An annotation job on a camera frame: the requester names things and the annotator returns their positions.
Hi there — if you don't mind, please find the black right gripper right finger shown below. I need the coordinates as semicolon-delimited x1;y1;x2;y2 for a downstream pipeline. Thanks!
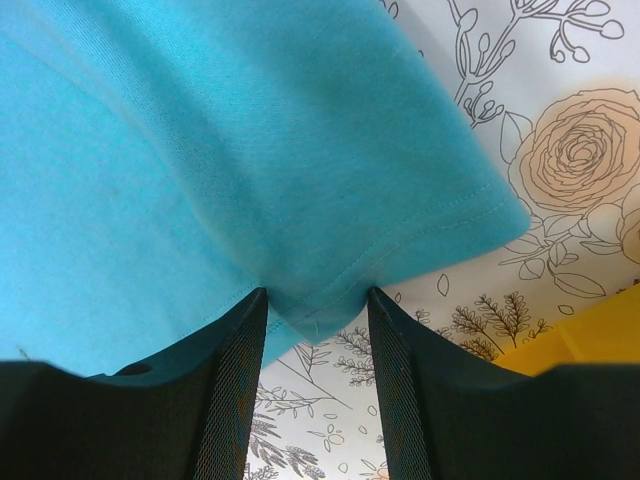
367;288;639;479

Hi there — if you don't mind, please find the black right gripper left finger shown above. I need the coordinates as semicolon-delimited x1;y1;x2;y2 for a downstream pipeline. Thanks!
1;288;268;479

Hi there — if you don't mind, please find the floral patterned table mat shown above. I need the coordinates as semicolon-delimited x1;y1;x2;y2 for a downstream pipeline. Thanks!
244;1;639;479

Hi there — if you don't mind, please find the yellow plastic bin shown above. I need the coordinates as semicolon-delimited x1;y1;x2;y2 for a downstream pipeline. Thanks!
494;285;640;376

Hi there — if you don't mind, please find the turquoise t shirt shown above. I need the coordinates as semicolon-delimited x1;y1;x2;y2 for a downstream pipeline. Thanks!
1;1;530;375

